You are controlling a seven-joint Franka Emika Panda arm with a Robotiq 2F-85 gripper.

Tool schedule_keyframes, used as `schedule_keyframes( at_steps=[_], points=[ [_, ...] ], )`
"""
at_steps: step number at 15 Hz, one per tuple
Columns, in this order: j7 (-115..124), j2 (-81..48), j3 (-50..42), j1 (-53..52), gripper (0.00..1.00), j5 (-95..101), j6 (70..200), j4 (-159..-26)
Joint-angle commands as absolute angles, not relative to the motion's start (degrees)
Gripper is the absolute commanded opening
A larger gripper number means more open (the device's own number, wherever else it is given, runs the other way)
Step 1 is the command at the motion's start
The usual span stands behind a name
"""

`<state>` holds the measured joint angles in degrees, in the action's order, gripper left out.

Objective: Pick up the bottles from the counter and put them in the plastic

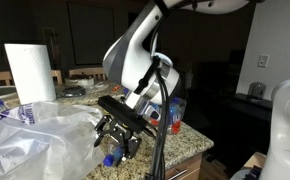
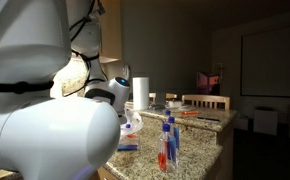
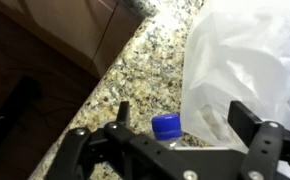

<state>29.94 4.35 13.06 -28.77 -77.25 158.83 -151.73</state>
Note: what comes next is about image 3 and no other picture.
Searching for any clear plastic bag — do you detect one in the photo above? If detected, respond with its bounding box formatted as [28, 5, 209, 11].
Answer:
[179, 0, 290, 154]

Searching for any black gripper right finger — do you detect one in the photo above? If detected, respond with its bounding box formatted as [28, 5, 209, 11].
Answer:
[227, 100, 290, 180]

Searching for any Fiji water bottle blue cap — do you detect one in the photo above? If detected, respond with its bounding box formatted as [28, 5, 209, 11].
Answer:
[151, 113, 189, 149]

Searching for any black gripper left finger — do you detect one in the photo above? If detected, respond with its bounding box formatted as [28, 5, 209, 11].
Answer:
[44, 100, 199, 180]

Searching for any wooden base cabinet drawer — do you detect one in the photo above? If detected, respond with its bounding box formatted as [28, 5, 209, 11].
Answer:
[0, 0, 146, 79]

